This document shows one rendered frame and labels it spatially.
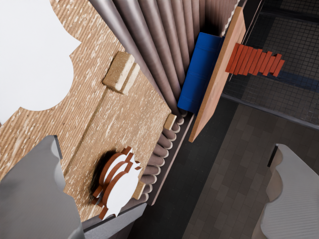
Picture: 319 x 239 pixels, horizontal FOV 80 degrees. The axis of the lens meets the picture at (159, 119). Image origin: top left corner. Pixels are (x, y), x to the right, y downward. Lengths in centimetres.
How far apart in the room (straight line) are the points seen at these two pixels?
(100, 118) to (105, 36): 13
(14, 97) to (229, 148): 503
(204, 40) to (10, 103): 66
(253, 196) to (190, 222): 164
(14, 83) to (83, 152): 18
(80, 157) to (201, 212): 503
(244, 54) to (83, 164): 77
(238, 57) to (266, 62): 11
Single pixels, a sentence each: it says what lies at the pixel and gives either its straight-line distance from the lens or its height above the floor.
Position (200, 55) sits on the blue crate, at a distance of 77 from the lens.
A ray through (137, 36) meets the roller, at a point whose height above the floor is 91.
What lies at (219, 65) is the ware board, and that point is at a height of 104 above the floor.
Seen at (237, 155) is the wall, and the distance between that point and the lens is 515.
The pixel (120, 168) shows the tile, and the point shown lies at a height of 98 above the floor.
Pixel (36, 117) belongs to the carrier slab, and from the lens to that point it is 26.
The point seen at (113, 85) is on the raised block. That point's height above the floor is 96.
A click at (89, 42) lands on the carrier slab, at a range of 28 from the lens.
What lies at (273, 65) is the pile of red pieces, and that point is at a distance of 94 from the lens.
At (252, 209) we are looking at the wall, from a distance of 534.
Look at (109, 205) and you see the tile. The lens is 41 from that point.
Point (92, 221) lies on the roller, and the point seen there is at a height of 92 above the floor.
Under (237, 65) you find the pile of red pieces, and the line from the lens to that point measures 93.
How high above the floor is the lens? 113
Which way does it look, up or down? 18 degrees down
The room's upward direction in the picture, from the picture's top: 113 degrees clockwise
